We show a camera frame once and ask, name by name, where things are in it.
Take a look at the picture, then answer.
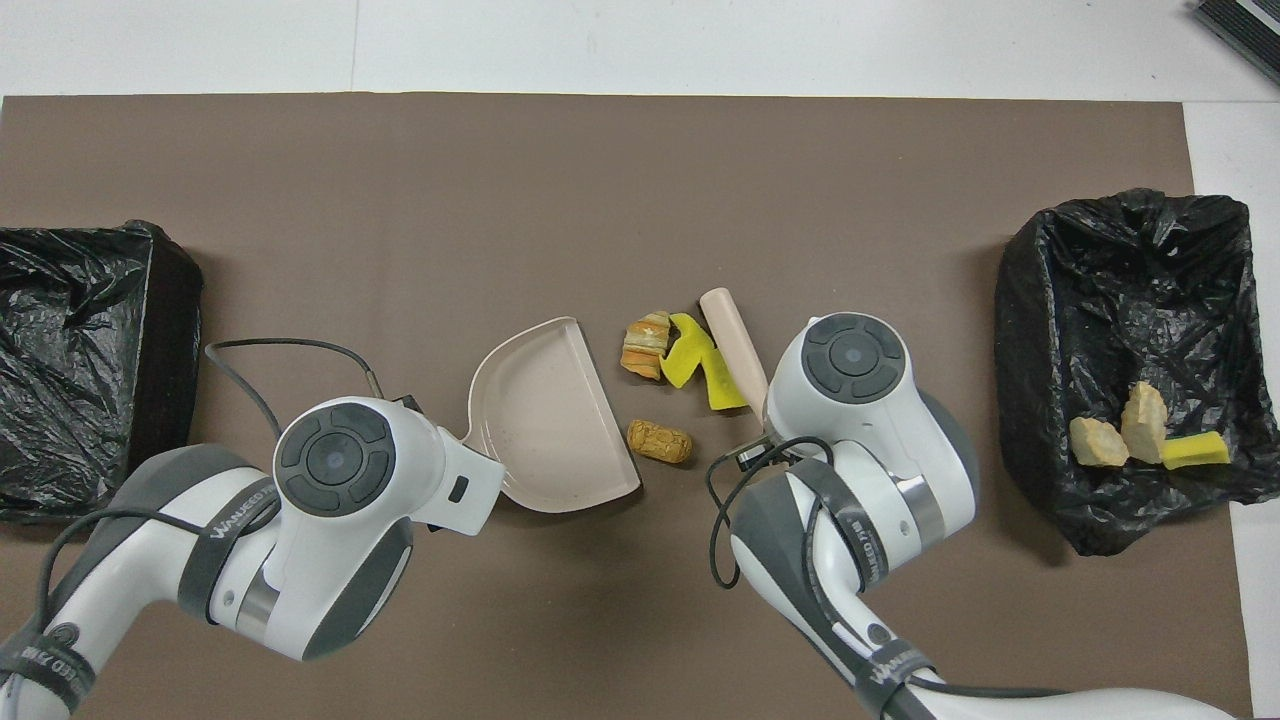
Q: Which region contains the rounded yellow sponge scrap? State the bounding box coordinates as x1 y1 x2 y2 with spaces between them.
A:
703 345 749 411

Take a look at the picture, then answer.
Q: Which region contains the brown toy bread roll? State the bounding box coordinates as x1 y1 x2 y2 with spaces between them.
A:
626 419 694 465

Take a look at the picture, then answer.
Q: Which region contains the notched yellow sponge scrap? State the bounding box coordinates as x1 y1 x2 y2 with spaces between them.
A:
660 313 717 389

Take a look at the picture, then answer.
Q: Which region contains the beige hand brush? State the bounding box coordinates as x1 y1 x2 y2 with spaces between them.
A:
698 287 771 416

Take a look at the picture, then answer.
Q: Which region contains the beige toy bread chunk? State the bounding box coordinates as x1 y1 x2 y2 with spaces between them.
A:
621 311 673 382

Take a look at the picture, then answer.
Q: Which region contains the beige plastic dustpan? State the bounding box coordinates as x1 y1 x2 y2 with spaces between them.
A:
460 316 642 515

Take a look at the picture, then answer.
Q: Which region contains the beige sponge chunk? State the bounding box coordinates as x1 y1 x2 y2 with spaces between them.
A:
1068 416 1130 469

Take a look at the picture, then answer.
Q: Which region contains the pale lumpy toy bread piece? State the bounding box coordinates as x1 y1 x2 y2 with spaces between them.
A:
1120 380 1169 465

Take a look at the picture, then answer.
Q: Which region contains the wedge yellow sponge scrap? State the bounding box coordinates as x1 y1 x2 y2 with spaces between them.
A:
1160 431 1233 471

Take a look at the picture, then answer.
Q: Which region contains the black bag-lined bin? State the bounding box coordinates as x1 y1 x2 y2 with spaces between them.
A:
995 188 1280 558
0 220 204 528

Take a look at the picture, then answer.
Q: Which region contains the brown table mat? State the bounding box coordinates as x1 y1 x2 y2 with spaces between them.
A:
0 93 1256 720

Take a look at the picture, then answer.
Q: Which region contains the dark ribbed device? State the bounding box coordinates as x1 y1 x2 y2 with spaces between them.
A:
1190 0 1280 86

